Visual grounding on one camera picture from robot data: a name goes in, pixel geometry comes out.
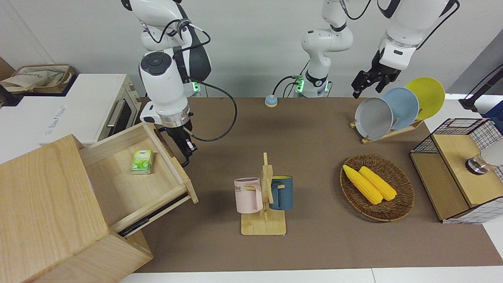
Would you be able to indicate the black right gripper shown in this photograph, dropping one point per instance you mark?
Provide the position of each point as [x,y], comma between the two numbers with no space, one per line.
[181,137]

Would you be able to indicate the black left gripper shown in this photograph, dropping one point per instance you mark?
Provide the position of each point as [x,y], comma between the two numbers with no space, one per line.
[379,70]

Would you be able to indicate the light wooden drawer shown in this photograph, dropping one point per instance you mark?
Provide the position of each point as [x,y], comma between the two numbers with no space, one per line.
[133,192]

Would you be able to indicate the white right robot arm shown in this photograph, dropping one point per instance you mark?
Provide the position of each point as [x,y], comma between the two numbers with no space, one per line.
[161,86]

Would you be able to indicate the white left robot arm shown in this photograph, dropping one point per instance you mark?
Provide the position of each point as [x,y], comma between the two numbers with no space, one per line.
[322,43]

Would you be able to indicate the light wooden drawer cabinet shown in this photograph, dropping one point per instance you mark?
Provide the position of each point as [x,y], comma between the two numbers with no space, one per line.
[43,212]

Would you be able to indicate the grey plate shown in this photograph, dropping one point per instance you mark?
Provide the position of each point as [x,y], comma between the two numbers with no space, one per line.
[373,118]

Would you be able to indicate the light blue plate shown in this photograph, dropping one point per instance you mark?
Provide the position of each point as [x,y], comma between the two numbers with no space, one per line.
[404,108]

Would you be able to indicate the green tissue pack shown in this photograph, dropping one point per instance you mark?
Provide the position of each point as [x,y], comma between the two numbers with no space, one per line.
[142,162]

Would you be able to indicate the wooden dish rack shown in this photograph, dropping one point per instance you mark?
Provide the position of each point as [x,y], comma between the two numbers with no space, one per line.
[393,133]

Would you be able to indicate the yellow plate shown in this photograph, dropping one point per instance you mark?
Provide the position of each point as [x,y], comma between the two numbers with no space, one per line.
[430,94]

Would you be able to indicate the brown table mat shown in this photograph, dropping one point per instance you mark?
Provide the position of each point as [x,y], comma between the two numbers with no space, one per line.
[314,129]

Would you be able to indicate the pink mug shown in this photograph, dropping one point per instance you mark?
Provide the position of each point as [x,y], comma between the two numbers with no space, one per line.
[245,196]

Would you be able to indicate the yellow corn cob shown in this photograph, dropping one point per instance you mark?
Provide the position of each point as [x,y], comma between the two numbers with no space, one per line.
[361,184]
[379,184]

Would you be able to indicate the blue call bell wooden base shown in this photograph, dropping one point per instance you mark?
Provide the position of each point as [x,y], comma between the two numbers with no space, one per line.
[271,101]

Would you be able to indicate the wooden mug tree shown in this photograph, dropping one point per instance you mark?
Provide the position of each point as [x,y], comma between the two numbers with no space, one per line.
[263,226]

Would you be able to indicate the dark blue mug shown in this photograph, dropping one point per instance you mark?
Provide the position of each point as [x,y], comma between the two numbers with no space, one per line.
[283,194]

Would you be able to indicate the white toaster oven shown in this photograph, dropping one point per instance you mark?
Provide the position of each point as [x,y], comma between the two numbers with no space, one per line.
[78,106]

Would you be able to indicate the round wicker basket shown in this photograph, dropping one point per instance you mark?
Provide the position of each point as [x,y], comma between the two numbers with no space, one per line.
[379,212]

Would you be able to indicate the dark blue object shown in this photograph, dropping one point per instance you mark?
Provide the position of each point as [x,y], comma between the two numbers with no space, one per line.
[496,116]

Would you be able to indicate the beige paper bag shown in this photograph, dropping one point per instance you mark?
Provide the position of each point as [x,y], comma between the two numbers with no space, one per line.
[39,78]

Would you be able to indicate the black camera stand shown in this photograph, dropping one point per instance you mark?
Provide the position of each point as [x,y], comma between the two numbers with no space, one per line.
[471,103]

